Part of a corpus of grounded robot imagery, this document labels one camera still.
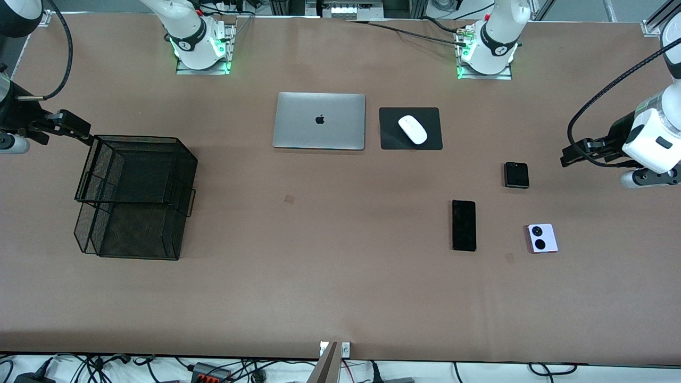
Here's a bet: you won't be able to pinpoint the black flip phone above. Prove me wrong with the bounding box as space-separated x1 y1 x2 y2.
504 162 530 189

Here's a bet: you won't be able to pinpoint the lavender flip phone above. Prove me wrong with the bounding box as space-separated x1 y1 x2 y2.
527 223 559 254

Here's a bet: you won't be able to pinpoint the black slab smartphone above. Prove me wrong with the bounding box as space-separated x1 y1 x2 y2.
452 199 477 252

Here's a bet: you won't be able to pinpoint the black mesh two-tier tray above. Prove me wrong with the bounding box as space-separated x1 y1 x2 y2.
73 135 198 261

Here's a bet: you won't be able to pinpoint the white computer mouse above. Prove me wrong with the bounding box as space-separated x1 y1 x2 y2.
398 115 428 145

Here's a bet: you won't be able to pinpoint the black mouse pad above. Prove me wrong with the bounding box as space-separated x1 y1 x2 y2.
379 107 443 151

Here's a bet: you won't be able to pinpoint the silver laptop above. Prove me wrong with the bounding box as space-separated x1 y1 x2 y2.
272 92 367 151

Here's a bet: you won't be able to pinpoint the black power strip orange switches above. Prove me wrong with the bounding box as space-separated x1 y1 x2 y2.
190 362 233 383

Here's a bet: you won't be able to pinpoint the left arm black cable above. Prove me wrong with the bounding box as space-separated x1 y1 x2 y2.
567 37 681 168

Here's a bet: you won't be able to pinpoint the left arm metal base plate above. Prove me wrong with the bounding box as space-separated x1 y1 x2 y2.
456 27 513 81

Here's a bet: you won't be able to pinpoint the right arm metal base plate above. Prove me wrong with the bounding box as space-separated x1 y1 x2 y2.
176 24 235 76

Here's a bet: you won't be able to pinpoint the black braided cable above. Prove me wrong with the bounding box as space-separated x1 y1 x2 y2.
345 19 470 48

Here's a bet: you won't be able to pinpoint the metal frame with white connectors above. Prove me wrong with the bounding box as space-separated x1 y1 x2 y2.
306 0 385 20

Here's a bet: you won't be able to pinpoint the grey camera stand post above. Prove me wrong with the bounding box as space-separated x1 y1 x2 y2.
308 342 339 383

